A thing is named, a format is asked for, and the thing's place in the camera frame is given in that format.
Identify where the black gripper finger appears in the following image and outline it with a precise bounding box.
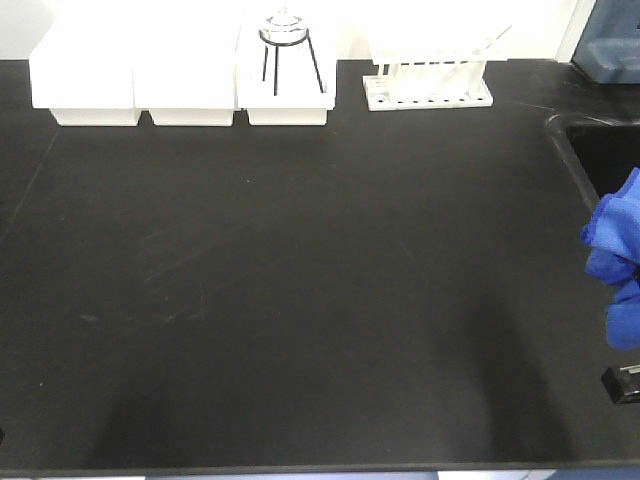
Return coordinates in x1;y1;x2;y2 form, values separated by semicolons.
601;365;639;404

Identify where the blue cloth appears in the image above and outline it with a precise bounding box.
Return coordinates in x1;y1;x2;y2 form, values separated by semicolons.
580;168;639;350

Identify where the black sink basin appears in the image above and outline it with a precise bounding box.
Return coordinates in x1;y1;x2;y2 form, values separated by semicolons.
545;114;639;210

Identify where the blue-grey container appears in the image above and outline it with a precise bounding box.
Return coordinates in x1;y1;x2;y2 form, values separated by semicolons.
572;0;639;85

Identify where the white test tube rack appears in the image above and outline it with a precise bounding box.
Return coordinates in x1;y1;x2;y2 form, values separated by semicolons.
362;24;512;112

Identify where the white bin right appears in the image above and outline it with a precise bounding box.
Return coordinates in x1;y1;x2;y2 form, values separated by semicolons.
236;22;337;126

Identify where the white bin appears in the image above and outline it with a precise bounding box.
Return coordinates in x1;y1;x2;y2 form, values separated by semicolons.
236;22;337;126
28;17;141;127
132;28;238;127

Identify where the white bin middle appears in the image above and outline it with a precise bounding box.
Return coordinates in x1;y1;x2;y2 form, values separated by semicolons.
132;28;238;127

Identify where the white bin left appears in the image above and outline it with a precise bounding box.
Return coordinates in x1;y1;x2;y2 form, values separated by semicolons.
28;17;141;127

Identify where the black wire tripod stand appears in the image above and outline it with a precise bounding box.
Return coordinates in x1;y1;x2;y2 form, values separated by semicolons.
259;28;326;96

